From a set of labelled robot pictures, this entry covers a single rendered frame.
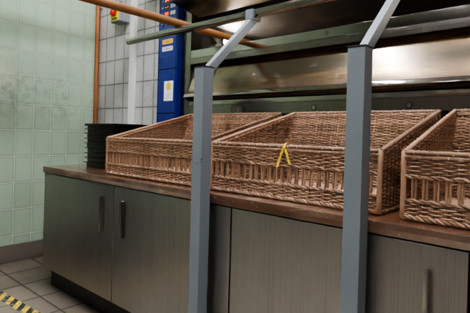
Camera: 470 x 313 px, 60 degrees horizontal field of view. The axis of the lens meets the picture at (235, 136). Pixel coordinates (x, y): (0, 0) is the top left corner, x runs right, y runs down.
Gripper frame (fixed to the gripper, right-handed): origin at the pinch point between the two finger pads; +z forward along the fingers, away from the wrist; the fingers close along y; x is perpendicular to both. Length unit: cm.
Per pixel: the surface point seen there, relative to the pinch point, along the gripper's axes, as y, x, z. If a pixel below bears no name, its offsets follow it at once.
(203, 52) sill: 19.6, -13.4, 20.6
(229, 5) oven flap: -5.6, -6.7, 22.3
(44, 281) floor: 157, 0, 36
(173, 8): 11.4, -10.6, -10.5
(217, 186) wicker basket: 48, 37, 97
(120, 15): 33, -17, -48
